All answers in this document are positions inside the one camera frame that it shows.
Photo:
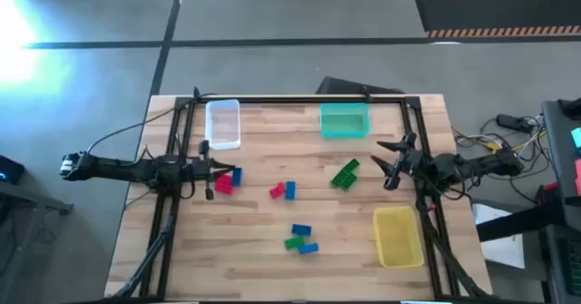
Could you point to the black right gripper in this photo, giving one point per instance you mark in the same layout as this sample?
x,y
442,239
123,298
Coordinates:
x,y
413,163

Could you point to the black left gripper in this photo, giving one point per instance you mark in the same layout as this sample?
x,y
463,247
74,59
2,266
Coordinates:
x,y
197,170

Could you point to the large red building block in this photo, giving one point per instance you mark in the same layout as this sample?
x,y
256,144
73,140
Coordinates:
x,y
223,187

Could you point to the blue building block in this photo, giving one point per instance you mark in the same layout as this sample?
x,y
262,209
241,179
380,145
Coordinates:
x,y
308,248
290,190
237,177
301,230

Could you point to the green building block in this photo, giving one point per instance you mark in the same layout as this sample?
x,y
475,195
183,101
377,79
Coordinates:
x,y
294,243
351,165
343,180

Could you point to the small red building block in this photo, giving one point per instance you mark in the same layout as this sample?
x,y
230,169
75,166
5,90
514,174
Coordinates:
x,y
281,187
274,193

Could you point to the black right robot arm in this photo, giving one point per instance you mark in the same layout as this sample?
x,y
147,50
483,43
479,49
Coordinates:
x,y
481,163

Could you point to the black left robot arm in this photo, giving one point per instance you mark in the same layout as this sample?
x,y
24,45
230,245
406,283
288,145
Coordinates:
x,y
118,168

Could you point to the clear plastic bin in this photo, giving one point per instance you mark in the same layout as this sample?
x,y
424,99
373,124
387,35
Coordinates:
x,y
222,127

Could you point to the teal plastic bin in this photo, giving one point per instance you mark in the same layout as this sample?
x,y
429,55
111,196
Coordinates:
x,y
345,122

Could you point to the yellow plastic bin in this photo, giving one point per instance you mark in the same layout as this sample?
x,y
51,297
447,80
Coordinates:
x,y
397,240

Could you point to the black power adapter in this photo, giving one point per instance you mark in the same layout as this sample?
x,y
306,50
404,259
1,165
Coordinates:
x,y
510,122

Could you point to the black stand beam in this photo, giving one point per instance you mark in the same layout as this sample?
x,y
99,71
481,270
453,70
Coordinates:
x,y
517,222

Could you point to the white paper sheet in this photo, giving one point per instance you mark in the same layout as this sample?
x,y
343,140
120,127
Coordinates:
x,y
499,249

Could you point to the small red item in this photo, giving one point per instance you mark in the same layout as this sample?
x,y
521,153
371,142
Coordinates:
x,y
550,186

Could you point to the black side table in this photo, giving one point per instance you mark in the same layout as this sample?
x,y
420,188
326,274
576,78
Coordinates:
x,y
560,159

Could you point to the black hazard-striped floor mat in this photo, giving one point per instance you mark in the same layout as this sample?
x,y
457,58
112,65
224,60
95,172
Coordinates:
x,y
499,11

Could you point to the teal item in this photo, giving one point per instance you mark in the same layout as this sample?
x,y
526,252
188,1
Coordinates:
x,y
577,137

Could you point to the pink item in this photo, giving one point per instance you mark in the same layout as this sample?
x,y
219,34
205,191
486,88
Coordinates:
x,y
578,177

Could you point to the grey stand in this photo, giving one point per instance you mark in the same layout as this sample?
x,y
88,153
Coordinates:
x,y
27,199

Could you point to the dark keyboard tray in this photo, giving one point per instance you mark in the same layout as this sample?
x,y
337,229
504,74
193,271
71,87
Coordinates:
x,y
565,267

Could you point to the black device with blue light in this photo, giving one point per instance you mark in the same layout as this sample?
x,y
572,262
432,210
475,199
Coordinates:
x,y
11,170

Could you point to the black aluminium table frame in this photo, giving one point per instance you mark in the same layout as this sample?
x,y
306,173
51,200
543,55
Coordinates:
x,y
295,99

